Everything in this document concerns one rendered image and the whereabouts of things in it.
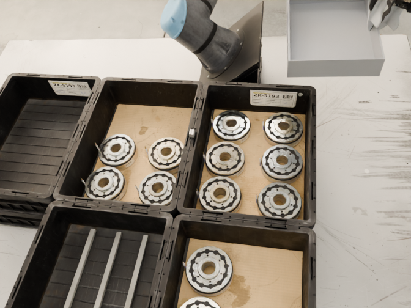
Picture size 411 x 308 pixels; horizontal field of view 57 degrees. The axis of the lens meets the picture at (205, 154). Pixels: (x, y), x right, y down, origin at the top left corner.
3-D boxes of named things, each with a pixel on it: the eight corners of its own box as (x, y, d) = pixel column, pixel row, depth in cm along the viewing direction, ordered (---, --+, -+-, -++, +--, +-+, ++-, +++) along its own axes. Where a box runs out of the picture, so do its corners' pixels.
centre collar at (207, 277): (199, 256, 84) (199, 255, 83) (221, 258, 83) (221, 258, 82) (196, 278, 81) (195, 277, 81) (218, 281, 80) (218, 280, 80)
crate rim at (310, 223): (205, 87, 106) (204, 80, 104) (315, 91, 101) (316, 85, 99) (177, 217, 85) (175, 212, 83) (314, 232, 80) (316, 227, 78)
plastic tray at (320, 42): (286, 5, 102) (287, -12, 97) (364, 1, 98) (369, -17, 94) (287, 77, 87) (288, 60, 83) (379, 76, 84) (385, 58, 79)
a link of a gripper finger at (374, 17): (361, 41, 86) (386, 6, 78) (356, 24, 89) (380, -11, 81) (373, 43, 86) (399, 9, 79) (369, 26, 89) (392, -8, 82)
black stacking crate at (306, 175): (208, 109, 114) (205, 82, 105) (309, 115, 109) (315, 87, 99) (183, 233, 93) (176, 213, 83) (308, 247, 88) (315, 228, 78)
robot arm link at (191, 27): (184, 55, 123) (150, 30, 116) (200, 21, 125) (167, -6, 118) (203, 48, 112) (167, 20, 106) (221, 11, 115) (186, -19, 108)
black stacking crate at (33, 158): (29, 99, 124) (11, 74, 115) (114, 104, 119) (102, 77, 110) (-31, 208, 103) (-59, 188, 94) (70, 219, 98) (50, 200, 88)
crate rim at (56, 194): (105, 82, 111) (102, 76, 109) (205, 87, 106) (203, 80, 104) (54, 203, 90) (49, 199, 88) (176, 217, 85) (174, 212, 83)
